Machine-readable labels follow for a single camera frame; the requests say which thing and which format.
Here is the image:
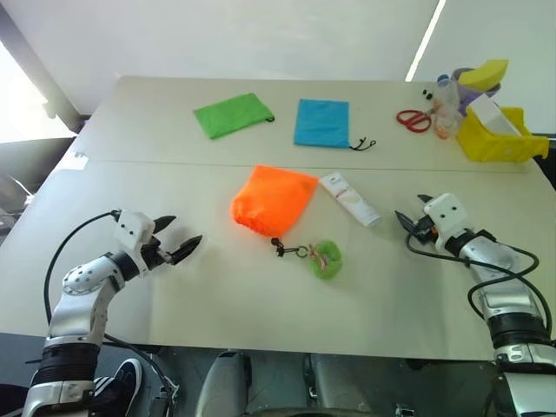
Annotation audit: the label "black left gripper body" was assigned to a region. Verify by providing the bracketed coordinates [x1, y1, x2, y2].
[140, 236, 175, 273]

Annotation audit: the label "purple plastic bowl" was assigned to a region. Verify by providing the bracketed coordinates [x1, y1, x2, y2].
[451, 66, 503, 106]

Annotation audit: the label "bright white light strip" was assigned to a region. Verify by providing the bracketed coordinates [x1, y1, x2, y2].
[405, 0, 447, 83]

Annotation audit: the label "green fabric pouch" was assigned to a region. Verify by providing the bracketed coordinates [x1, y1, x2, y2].
[192, 91, 277, 142]

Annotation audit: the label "grey rounded shell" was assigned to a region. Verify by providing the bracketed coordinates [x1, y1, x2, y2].
[195, 348, 254, 417]

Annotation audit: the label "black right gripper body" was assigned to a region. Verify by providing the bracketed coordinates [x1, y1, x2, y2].
[406, 215, 438, 247]

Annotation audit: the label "clear plastic bottle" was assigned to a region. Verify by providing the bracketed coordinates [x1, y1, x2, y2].
[434, 74, 466, 142]

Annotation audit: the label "black white-striped sneaker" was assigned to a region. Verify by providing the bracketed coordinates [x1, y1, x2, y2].
[92, 357, 144, 417]

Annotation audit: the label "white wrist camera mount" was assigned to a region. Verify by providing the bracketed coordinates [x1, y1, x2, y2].
[113, 208, 156, 275]
[422, 193, 473, 252]

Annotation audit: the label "green fuzzy keychain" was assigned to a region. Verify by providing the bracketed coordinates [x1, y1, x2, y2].
[295, 240, 346, 281]

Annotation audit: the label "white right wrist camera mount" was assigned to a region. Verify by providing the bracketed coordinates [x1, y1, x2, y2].
[422, 193, 473, 252]

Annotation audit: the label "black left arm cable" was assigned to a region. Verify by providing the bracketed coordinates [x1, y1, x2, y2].
[43, 209, 122, 326]

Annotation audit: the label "orange drawstring pouch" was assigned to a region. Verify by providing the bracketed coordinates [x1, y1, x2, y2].
[228, 163, 321, 259]

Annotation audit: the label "white cardboard box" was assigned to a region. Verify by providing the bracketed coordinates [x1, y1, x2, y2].
[467, 94, 523, 137]

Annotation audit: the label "yellow curved sponge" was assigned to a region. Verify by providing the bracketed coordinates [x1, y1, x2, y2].
[459, 57, 511, 94]

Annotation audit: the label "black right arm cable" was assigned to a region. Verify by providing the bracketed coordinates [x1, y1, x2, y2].
[405, 231, 554, 339]

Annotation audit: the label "blue fabric pouch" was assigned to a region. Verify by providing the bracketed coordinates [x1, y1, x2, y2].
[293, 97, 378, 153]

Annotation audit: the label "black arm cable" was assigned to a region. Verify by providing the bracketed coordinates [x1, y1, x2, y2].
[43, 209, 122, 326]
[405, 231, 554, 339]

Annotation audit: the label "dark metal frame post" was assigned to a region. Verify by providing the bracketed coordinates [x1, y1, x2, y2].
[0, 0, 94, 136]

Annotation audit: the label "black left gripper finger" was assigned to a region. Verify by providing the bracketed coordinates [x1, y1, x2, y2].
[166, 234, 204, 267]
[152, 214, 178, 234]

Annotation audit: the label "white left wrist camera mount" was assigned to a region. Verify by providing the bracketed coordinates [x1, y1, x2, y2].
[113, 208, 156, 275]

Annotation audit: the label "red-handled scissors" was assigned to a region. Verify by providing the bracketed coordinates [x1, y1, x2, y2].
[394, 105, 438, 133]

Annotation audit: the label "white cream tube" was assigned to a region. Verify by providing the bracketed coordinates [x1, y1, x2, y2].
[318, 171, 384, 228]

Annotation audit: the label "clear tape patch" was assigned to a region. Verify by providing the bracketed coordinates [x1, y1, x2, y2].
[70, 149, 91, 172]

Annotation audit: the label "yellow plastic bin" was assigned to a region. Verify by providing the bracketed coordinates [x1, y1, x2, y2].
[457, 105, 551, 165]

